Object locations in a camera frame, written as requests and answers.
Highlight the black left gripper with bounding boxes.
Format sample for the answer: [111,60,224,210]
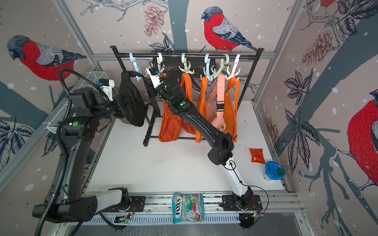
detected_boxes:
[92,95,132,122]

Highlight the black sling bag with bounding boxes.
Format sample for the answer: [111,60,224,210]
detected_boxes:
[114,71,160,127]

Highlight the dark orange backpack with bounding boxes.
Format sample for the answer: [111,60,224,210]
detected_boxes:
[181,73,196,135]

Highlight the pink sling bag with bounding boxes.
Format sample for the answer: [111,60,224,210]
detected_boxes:
[206,73,226,131]

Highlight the bright orange sling bag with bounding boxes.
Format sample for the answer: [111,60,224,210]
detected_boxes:
[223,77,240,143]

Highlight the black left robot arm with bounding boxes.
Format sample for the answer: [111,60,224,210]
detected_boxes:
[32,68,131,236]

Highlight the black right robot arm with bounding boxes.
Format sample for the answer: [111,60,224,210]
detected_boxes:
[149,76,254,210]

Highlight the white hook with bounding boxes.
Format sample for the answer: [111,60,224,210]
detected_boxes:
[145,52,165,76]
[226,54,241,80]

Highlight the light green hook middle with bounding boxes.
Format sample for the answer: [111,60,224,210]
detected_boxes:
[179,53,195,75]

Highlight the light green hook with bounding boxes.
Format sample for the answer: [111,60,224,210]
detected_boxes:
[179,53,195,75]
[211,54,229,79]

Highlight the light blue hook far left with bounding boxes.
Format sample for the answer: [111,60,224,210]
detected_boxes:
[129,52,141,74]

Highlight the light blue hook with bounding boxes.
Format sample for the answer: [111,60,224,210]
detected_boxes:
[203,53,216,82]
[129,52,141,74]

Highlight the white hook far right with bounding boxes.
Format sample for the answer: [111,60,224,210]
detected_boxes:
[226,54,241,80]

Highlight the Fox's candy bag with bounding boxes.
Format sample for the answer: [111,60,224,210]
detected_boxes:
[172,193,205,224]

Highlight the black clothes rack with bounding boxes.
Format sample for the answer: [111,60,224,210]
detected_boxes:
[110,45,265,147]

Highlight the small circuit board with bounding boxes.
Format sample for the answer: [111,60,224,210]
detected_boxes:
[114,215,132,224]

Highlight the red snack packet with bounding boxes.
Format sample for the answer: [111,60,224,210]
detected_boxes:
[250,148,266,165]

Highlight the blue lidded container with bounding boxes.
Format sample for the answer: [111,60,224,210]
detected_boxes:
[263,161,285,181]

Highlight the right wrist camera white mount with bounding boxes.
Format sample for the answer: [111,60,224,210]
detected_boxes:
[146,68,161,88]

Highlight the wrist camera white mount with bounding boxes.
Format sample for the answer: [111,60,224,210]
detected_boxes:
[146,68,161,88]
[96,78,115,101]

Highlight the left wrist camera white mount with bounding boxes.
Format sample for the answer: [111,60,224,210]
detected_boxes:
[96,78,115,101]

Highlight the white wire mesh basket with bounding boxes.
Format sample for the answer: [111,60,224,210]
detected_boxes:
[42,71,108,135]

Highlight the black perforated wall shelf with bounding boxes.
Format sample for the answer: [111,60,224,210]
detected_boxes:
[162,57,205,78]

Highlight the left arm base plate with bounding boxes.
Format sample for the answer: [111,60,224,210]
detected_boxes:
[104,196,146,213]

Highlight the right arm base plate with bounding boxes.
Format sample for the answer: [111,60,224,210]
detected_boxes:
[219,195,263,211]

